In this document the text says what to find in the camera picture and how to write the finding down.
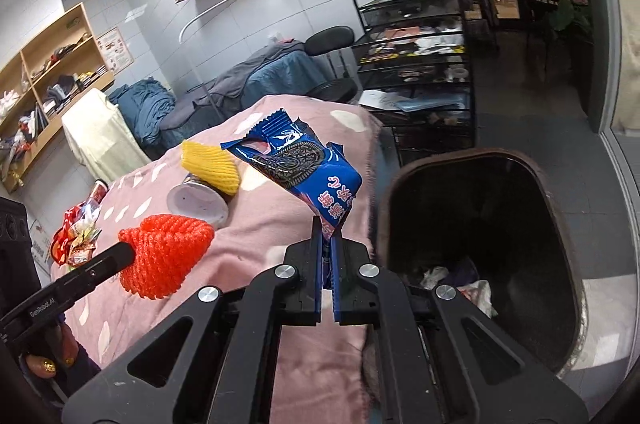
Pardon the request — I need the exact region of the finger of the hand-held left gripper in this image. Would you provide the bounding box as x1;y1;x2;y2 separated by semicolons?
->
50;241;137;302

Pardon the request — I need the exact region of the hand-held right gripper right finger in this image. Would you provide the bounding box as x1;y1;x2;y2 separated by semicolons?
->
330;231;591;424

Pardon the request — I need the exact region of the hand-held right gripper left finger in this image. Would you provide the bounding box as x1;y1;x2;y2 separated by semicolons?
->
61;214;330;424

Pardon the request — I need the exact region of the orange foam fruit net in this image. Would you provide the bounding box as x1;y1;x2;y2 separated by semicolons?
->
118;214;216;300

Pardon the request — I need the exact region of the brown trash bin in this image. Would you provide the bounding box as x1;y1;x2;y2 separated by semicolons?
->
375;147;583;377

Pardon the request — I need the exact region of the blue cookie wrapper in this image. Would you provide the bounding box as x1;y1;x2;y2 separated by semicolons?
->
221;108;363;240

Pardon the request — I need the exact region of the person's left hand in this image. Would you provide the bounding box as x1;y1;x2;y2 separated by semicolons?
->
20;323;78;380

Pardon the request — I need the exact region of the pile of red snack packets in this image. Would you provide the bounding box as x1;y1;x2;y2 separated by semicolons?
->
52;199;103;267

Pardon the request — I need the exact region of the white plastic bag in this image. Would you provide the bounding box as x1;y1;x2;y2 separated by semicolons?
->
422;266;448;290

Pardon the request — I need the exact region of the grey paper cup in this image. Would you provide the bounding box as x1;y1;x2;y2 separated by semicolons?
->
167;174;231;227

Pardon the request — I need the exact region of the cream towel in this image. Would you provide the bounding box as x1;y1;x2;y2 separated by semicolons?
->
61;88;153;185

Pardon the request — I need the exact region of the yellow foam fruit net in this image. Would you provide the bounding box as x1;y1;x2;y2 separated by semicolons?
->
181;140;242;196

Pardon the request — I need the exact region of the blue bedding pile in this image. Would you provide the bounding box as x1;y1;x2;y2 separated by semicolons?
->
107;79;176;147

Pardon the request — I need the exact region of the stack of papers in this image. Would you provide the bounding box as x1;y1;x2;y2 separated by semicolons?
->
359;89;466;114

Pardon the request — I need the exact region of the grey towel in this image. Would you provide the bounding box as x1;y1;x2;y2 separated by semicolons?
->
162;41;306;125

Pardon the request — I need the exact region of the black mesh cart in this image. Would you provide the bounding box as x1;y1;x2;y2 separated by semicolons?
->
352;0;476;165

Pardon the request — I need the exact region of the massage bed with blue cover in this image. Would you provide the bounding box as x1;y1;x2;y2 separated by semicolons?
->
160;41;336;132

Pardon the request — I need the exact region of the white arc floor lamp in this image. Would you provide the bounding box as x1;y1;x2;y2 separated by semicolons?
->
179;0;271;125

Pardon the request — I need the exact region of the black stool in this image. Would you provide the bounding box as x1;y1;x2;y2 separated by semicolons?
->
304;25;358;105

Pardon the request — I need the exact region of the potted plant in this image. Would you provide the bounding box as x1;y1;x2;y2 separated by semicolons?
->
547;0;593;50

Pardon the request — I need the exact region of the wall poster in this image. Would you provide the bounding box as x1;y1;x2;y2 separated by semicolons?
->
96;26;135;72

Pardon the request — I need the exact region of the wooden wall cabinet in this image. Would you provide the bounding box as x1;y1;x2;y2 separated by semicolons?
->
0;2;115;195

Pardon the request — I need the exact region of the black door frame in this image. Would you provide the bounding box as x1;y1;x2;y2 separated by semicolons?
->
395;0;618;135

